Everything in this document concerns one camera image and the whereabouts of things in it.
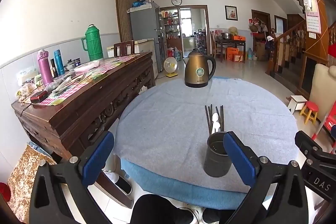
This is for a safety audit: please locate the round electric heater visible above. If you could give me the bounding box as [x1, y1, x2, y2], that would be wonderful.
[163, 57, 179, 79]

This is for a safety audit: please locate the grey-blue table cloth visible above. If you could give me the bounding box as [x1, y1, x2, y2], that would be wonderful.
[112, 76, 300, 194]

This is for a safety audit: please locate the white ceramic spoon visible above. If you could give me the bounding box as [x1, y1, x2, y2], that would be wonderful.
[211, 112, 221, 134]

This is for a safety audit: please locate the blue water bottle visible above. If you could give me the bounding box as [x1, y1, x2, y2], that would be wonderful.
[54, 49, 66, 76]

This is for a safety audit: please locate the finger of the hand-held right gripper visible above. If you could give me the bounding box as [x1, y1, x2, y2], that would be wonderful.
[294, 131, 336, 170]

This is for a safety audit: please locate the clear bag of snacks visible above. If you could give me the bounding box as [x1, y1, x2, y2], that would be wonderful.
[16, 81, 38, 102]

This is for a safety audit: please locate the gold floral cushion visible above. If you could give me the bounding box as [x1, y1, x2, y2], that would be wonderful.
[6, 143, 57, 217]

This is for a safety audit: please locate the grey refrigerator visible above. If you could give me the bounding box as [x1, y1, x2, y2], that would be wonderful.
[127, 2, 166, 80]

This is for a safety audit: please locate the wooden staircase railing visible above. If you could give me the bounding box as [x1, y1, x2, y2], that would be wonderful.
[265, 20, 336, 99]

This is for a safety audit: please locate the wooden chair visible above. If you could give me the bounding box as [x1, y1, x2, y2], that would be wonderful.
[113, 40, 135, 58]

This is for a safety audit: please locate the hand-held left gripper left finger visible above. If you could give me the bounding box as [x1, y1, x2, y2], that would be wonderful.
[28, 130, 115, 224]

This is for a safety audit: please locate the red and yellow stool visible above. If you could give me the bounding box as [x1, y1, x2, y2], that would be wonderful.
[299, 101, 320, 125]

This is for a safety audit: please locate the dark wooden side table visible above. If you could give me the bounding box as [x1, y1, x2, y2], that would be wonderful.
[214, 37, 248, 63]

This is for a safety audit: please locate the white plastic bag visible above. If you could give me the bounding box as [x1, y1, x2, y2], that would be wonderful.
[73, 60, 102, 74]

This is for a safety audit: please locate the dark metal utensil holder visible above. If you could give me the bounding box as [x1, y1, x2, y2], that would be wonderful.
[203, 131, 233, 177]

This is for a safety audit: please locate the bundle of dark chopsticks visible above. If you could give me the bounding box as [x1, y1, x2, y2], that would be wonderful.
[204, 104, 225, 136]

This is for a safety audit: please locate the carved wooden sideboard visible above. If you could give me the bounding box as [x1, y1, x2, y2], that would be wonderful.
[12, 52, 156, 209]

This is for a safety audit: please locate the small white stool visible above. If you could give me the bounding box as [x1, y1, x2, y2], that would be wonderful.
[287, 95, 308, 115]

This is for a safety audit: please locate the wooden door with curtain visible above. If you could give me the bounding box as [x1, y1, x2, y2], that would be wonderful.
[114, 0, 140, 42]

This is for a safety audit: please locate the kitchen shelf rack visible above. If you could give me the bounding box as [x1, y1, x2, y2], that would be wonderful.
[160, 10, 182, 41]

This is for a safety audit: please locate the framed wall picture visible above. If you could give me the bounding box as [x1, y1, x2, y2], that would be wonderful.
[224, 5, 238, 21]

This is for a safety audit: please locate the bronze electric kettle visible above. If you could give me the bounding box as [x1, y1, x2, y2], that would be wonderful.
[182, 48, 216, 89]

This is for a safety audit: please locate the blue table cover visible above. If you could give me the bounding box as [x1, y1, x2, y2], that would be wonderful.
[124, 157, 279, 210]

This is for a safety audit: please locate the small lidded metal pot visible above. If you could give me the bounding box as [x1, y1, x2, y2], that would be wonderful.
[64, 59, 77, 71]

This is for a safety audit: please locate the cream chair back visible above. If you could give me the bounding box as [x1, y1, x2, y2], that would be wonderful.
[309, 63, 336, 119]

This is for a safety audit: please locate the black and red device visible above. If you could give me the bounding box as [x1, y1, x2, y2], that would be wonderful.
[30, 90, 49, 104]

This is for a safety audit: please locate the pink water bottle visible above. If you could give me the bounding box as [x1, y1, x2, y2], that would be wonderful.
[37, 49, 54, 86]

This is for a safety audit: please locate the green thermos flask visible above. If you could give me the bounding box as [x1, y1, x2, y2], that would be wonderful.
[81, 24, 105, 62]

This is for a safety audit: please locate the white chest freezer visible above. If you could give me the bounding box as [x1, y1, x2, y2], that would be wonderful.
[106, 38, 155, 57]

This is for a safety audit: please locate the white and black appliance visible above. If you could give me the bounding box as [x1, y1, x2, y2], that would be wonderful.
[101, 168, 133, 196]

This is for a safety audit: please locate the small dark bottle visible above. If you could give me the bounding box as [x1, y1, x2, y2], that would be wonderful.
[50, 58, 59, 79]

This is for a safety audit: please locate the wall calendar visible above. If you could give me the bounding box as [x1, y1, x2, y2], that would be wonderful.
[302, 0, 322, 35]

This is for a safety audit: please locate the orange cardboard box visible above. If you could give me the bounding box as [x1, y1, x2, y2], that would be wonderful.
[226, 47, 246, 63]

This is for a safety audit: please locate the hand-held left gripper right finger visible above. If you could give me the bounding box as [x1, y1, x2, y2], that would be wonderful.
[223, 131, 310, 224]

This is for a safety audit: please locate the red plastic chair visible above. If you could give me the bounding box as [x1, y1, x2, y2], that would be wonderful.
[316, 103, 336, 154]

